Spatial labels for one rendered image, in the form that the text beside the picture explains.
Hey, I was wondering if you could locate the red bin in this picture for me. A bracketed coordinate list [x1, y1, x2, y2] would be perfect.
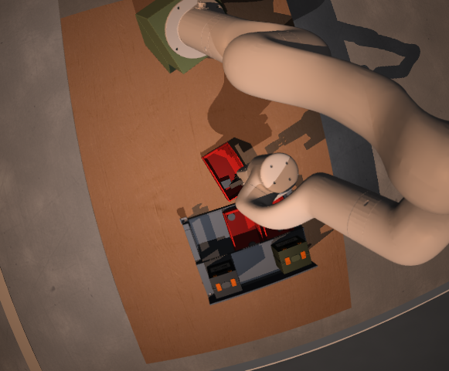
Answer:
[223, 208, 264, 250]
[260, 196, 294, 240]
[202, 144, 243, 202]

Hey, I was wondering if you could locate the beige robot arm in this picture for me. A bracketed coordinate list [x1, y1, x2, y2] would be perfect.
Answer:
[165, 0, 449, 266]

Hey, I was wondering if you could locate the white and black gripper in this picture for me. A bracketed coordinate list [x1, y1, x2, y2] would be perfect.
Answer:
[230, 163, 249, 189]

